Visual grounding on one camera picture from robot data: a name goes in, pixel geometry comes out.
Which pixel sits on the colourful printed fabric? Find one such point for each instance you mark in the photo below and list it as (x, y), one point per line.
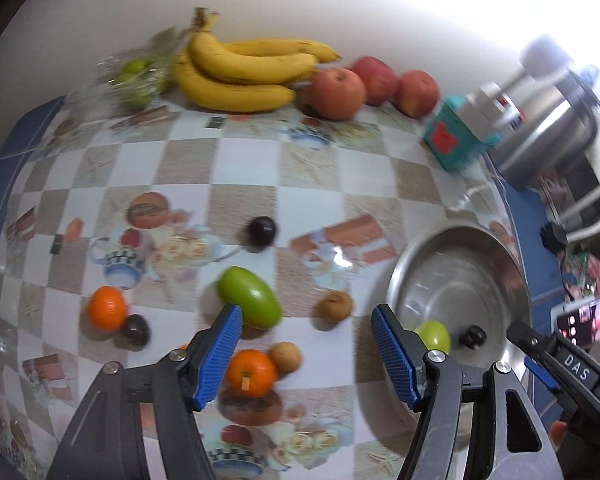
(582, 272)

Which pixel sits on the printed checkered tablecloth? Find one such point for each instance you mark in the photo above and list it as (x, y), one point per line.
(305, 170)

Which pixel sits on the stainless steel kettle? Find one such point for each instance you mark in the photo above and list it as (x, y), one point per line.
(555, 125)

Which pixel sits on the black plug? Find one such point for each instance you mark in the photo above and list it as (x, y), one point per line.
(552, 237)

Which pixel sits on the smartphone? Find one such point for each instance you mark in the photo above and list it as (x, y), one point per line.
(587, 319)

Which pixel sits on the brown longan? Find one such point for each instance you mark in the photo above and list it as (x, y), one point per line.
(286, 357)
(335, 306)

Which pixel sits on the dark plum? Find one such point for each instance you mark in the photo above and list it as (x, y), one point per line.
(135, 331)
(473, 336)

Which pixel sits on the yellow banana bunch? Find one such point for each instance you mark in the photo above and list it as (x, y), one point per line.
(230, 92)

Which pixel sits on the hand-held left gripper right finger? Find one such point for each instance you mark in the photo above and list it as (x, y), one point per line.
(395, 355)

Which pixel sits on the red apple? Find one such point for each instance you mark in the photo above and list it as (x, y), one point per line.
(419, 94)
(337, 92)
(380, 76)

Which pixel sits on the teal power strip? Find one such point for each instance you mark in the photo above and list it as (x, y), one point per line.
(452, 137)

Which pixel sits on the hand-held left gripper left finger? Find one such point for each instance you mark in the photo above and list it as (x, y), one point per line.
(220, 355)

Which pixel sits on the green mango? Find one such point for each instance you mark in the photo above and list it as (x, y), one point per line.
(247, 296)

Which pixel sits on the stainless steel bowl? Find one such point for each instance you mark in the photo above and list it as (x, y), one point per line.
(460, 280)

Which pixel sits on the white plug adapter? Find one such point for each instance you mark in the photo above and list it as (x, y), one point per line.
(487, 102)

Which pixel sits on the small green jujube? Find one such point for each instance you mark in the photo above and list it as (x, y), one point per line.
(435, 336)

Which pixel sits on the clear pack of green fruits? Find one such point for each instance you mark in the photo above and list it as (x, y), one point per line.
(130, 80)

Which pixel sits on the dark cherry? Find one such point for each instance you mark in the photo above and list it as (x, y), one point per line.
(262, 231)

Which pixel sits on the white pipe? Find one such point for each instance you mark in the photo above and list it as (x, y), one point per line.
(592, 202)

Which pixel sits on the person's right hand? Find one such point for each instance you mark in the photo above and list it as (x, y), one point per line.
(558, 432)

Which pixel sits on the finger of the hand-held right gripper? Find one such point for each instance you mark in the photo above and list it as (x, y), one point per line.
(542, 374)
(555, 350)

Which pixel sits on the orange tangerine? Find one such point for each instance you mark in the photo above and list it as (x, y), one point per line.
(252, 371)
(107, 308)

